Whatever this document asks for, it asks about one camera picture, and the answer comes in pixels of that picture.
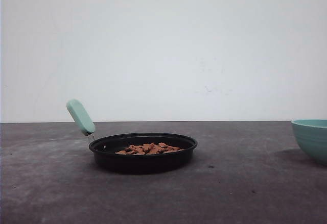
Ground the pile of brown beef cubes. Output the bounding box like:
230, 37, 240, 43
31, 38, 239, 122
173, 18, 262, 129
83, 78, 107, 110
115, 142, 183, 155

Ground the black frying pan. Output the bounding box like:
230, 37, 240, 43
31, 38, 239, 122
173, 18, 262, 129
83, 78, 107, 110
66, 99, 198, 174

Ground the teal ribbed bowl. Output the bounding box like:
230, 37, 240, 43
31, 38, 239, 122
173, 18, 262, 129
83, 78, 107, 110
291, 119, 326, 165

